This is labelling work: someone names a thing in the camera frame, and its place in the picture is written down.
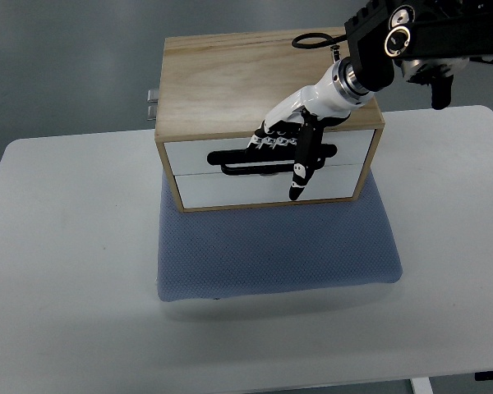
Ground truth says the white drawer black handle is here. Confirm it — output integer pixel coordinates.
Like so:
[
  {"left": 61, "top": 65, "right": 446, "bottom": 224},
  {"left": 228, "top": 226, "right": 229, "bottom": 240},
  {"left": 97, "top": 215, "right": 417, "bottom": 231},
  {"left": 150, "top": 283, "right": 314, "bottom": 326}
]
[{"left": 164, "top": 129, "right": 375, "bottom": 176}]

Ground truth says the metal clamp behind cabinet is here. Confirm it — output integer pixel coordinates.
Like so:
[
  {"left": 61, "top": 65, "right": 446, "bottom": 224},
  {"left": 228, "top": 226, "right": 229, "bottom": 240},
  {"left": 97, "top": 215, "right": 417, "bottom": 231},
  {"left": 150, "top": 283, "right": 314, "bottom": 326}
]
[{"left": 147, "top": 89, "right": 159, "bottom": 121}]

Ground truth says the black table control panel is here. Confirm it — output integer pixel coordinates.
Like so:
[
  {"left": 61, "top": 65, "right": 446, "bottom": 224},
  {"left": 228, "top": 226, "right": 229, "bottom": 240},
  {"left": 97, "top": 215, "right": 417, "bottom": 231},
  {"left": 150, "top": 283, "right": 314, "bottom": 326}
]
[{"left": 474, "top": 371, "right": 493, "bottom": 382}]

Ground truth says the wooden drawer cabinet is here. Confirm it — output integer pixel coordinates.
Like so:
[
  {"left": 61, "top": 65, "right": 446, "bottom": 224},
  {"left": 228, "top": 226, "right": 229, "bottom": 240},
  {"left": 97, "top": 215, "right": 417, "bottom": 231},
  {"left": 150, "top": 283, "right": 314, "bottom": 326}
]
[{"left": 155, "top": 31, "right": 385, "bottom": 212}]

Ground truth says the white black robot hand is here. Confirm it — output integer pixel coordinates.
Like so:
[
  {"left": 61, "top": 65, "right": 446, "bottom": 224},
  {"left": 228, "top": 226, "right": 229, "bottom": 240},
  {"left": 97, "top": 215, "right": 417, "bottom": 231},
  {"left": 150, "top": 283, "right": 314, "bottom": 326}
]
[{"left": 246, "top": 57, "right": 374, "bottom": 201}]

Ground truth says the blue-grey foam cushion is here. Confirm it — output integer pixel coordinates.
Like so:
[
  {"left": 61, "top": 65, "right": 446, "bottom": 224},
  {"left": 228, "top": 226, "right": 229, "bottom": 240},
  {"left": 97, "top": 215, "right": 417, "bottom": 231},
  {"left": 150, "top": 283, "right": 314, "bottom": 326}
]
[{"left": 157, "top": 176, "right": 403, "bottom": 302}]

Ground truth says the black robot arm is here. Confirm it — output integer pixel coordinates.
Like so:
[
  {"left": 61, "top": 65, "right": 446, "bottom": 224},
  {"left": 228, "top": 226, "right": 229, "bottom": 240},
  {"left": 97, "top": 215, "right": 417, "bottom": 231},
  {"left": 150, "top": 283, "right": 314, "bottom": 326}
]
[{"left": 292, "top": 1, "right": 493, "bottom": 110}]

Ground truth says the white table leg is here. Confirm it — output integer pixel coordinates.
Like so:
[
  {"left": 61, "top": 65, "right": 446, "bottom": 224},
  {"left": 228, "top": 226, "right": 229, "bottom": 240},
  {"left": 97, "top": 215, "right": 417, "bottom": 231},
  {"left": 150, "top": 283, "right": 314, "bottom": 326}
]
[{"left": 410, "top": 378, "right": 434, "bottom": 394}]

